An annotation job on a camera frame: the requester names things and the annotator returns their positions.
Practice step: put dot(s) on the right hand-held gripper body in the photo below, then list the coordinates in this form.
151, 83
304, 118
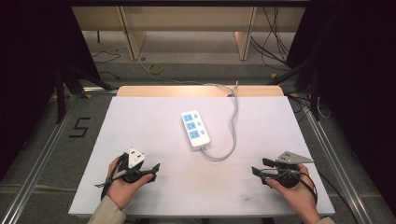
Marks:
289, 169

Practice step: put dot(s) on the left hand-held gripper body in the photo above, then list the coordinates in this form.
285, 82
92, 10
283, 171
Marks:
134, 159

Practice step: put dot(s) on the white power strip blue sockets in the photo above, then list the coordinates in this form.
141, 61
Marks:
195, 129

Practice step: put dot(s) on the person's right hand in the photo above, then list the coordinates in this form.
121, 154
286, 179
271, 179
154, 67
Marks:
297, 196

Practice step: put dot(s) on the person's left hand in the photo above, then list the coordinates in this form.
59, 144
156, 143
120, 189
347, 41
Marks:
123, 188

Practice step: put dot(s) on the black metal stand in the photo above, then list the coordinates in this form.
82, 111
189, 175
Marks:
306, 84
67, 90

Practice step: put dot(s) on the yellow tape roll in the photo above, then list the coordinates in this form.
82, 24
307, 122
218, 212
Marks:
154, 68

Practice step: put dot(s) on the black curtain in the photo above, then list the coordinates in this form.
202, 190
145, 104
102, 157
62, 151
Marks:
358, 77
34, 77

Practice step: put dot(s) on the aluminium floor rail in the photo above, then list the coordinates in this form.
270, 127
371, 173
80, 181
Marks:
336, 168
37, 161

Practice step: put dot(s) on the beige wooden desk frame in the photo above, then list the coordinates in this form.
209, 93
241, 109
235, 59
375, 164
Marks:
190, 21

